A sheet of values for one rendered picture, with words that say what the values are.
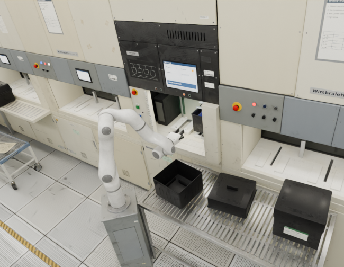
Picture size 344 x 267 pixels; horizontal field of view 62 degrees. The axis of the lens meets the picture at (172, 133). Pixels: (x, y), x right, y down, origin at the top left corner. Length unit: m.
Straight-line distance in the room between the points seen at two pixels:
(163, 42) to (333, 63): 1.09
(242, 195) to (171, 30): 1.25
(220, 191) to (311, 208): 0.62
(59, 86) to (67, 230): 1.67
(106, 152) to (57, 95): 1.91
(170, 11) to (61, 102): 2.19
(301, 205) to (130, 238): 1.33
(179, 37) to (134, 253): 1.78
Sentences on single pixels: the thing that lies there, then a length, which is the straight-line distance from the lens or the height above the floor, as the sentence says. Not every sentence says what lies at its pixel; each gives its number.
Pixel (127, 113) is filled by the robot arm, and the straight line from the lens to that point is 1.85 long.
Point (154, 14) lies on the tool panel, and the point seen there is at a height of 2.01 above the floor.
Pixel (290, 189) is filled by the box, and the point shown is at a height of 1.01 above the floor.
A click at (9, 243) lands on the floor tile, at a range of 3.67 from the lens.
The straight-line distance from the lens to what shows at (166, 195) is 2.25.
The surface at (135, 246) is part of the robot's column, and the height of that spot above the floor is 0.37.
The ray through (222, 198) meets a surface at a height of 0.86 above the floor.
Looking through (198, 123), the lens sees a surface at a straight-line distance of 2.57.
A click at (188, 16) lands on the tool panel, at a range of 1.97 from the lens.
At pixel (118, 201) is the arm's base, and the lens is 2.28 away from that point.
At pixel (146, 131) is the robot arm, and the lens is 1.92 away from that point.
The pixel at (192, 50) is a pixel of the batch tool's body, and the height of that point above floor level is 1.78.
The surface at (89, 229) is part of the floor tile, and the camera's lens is 3.33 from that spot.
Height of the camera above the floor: 2.45
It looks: 35 degrees down
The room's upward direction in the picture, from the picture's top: 9 degrees counter-clockwise
